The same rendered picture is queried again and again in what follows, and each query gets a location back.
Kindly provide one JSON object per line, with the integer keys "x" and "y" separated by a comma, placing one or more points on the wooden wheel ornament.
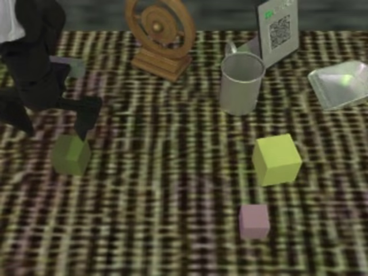
{"x": 161, "y": 43}

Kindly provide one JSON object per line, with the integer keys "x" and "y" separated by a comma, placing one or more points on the green cube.
{"x": 70, "y": 156}

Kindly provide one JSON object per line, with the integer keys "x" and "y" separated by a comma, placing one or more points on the yellow cube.
{"x": 277, "y": 161}

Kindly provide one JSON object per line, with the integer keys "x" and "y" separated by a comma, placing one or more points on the silver metal mug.
{"x": 241, "y": 86}

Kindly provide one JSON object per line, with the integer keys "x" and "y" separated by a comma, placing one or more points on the pale grey small object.
{"x": 76, "y": 67}

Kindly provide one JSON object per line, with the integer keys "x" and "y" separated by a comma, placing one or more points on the small pink cube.
{"x": 254, "y": 222}

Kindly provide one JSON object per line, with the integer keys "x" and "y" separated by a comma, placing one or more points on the clear glass tray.
{"x": 339, "y": 83}

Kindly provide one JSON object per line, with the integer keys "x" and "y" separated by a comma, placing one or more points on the grey QR code sign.
{"x": 280, "y": 31}

